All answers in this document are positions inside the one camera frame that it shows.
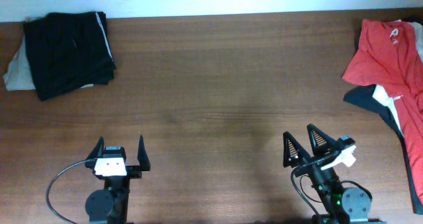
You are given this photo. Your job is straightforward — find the red t-shirt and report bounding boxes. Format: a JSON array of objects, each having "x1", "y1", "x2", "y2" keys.
[{"x1": 342, "y1": 19, "x2": 422, "y2": 201}]

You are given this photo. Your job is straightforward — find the dark navy garment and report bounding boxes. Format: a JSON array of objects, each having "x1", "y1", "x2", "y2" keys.
[{"x1": 343, "y1": 85, "x2": 422, "y2": 215}]

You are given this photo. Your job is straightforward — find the white crumpled garment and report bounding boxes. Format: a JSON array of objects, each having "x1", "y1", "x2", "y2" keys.
[{"x1": 372, "y1": 22, "x2": 422, "y2": 137}]

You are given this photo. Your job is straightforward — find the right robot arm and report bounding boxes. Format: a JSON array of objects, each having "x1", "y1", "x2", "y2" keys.
[{"x1": 283, "y1": 124, "x2": 383, "y2": 224}]

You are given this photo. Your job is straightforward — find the beige folded garment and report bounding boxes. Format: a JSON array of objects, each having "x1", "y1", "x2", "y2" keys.
[{"x1": 3, "y1": 37, "x2": 36, "y2": 91}]

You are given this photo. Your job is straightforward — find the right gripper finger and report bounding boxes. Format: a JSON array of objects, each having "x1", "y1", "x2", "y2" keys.
[
  {"x1": 283, "y1": 131, "x2": 310, "y2": 168},
  {"x1": 307, "y1": 124, "x2": 336, "y2": 155}
]

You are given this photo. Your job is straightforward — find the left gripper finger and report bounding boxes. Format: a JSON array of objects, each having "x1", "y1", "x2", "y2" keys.
[
  {"x1": 87, "y1": 137, "x2": 104, "y2": 160},
  {"x1": 137, "y1": 135, "x2": 151, "y2": 170}
]

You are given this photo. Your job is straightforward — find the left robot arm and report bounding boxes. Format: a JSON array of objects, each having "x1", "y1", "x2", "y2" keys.
[{"x1": 85, "y1": 137, "x2": 151, "y2": 224}]

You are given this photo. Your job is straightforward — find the black folded shorts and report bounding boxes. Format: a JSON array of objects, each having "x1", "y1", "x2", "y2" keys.
[{"x1": 23, "y1": 11, "x2": 116, "y2": 101}]

